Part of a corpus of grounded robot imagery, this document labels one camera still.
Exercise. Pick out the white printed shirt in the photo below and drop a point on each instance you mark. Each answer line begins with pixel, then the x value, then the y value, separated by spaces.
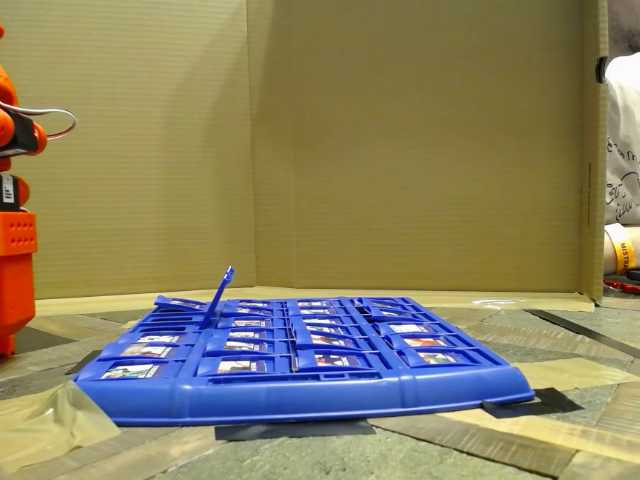
pixel 622 125

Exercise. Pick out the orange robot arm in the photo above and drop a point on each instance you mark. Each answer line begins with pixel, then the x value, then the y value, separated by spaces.
pixel 22 135

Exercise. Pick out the clear crumpled tape sheet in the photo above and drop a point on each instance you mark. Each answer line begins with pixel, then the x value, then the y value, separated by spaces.
pixel 50 430

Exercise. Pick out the flip tile Shadow Ninja card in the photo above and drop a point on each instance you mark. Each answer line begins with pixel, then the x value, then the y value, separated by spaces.
pixel 145 350

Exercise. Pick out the red-framed character card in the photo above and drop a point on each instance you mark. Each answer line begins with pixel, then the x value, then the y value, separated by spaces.
pixel 212 310
pixel 231 272
pixel 177 303

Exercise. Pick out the long thin black tape line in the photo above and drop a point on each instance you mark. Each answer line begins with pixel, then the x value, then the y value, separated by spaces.
pixel 585 332

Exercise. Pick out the blue cassette with colourful label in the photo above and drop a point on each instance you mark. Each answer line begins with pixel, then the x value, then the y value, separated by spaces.
pixel 437 358

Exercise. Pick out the yellow wristband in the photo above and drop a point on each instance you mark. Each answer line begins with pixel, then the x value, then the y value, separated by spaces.
pixel 625 256

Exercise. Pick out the flip tile Blast Tamer card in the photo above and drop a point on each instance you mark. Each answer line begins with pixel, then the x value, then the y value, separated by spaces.
pixel 252 303

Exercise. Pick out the person's forearm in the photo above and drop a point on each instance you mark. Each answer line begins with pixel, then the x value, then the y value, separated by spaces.
pixel 609 257

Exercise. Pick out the flip tile Eric Eagle card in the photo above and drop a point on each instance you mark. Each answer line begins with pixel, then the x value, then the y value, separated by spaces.
pixel 250 323

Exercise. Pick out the orange robot base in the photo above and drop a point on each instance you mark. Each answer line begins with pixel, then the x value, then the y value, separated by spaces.
pixel 17 280

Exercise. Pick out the blue guessing game board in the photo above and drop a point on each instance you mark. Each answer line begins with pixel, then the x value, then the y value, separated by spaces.
pixel 300 400

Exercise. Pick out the blue cassette with orange label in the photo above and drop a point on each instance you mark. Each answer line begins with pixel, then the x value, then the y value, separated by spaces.
pixel 422 341

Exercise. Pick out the brown cardboard box wall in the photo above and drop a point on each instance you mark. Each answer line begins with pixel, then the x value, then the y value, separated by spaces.
pixel 400 150

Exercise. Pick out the brown tape patch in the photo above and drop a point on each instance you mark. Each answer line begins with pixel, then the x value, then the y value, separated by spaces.
pixel 575 374

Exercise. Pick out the flip tile Zap card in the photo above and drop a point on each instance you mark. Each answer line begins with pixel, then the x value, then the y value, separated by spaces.
pixel 252 311

